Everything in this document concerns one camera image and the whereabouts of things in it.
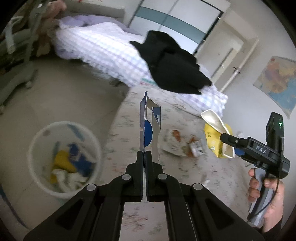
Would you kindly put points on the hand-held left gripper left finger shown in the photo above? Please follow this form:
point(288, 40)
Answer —
point(140, 166)

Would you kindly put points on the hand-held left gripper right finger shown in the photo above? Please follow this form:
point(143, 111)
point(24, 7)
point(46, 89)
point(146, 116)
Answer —
point(149, 166)

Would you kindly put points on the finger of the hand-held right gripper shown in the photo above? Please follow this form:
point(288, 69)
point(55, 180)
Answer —
point(231, 139)
point(239, 153)

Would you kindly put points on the yellow snack bag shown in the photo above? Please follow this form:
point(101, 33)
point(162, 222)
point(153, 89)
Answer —
point(215, 141)

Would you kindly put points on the torn blue printed carton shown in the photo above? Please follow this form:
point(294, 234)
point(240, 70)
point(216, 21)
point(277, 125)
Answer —
point(148, 132)

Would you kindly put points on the white cloth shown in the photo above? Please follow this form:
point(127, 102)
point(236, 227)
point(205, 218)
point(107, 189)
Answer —
point(69, 183)

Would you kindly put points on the white plastic waste basket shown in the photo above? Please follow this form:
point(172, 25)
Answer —
point(39, 162)

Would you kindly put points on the person's right hand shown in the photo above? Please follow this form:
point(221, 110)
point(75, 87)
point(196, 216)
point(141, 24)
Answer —
point(275, 199)

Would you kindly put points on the floral bed sheet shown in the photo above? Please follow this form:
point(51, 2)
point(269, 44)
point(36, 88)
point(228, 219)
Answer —
point(219, 169)

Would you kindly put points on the crumpled white printed wrapper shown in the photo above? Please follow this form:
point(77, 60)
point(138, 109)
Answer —
point(173, 143)

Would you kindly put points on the small printed carton piece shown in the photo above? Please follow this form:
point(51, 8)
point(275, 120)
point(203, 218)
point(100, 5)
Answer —
point(196, 148)

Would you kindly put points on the white door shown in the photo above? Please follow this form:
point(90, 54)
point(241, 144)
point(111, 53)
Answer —
point(245, 60)

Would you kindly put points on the black garment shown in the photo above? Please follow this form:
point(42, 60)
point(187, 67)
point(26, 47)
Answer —
point(175, 69)

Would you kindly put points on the white and teal wardrobe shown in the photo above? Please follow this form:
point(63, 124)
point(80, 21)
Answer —
point(166, 16)

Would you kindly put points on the grey rolling stand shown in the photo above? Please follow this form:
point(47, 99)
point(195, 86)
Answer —
point(18, 76)

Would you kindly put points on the lavender pillow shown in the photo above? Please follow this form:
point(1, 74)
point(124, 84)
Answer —
point(92, 19)

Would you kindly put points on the brown plush toy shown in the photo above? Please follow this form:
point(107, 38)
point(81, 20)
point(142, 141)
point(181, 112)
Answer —
point(45, 41)

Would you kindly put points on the grey bed headboard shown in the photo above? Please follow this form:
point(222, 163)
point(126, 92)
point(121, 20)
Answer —
point(104, 9)

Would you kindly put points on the pink plush toy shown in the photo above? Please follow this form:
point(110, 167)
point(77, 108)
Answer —
point(56, 7)

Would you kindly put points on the map wall poster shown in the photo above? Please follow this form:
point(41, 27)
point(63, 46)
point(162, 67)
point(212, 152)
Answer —
point(277, 81)

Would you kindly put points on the white door frame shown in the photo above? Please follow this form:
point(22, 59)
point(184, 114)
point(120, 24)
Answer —
point(217, 34)

